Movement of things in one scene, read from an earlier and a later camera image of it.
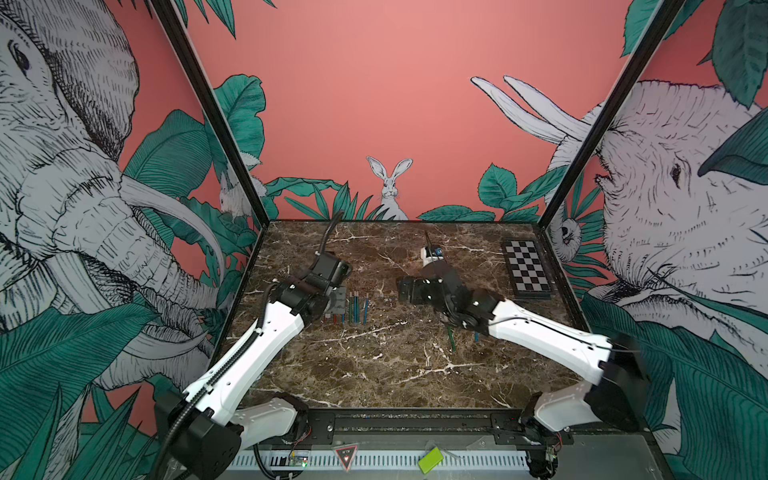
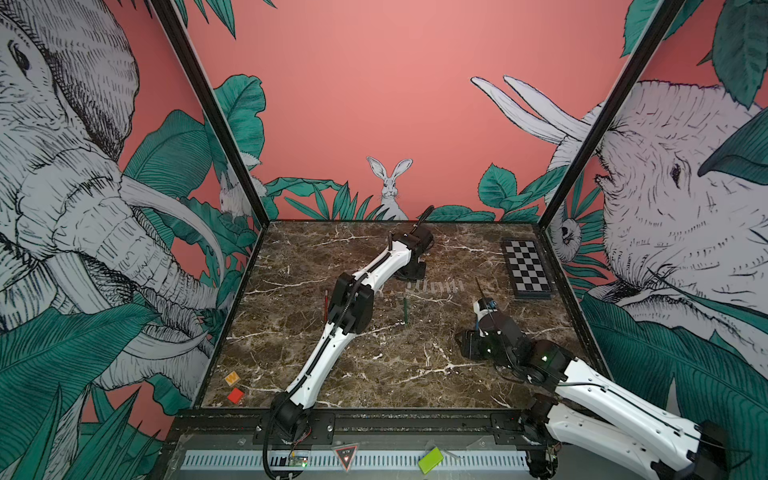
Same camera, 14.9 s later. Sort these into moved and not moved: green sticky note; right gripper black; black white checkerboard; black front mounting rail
Moved: right gripper black
Not moved: black front mounting rail; green sticky note; black white checkerboard
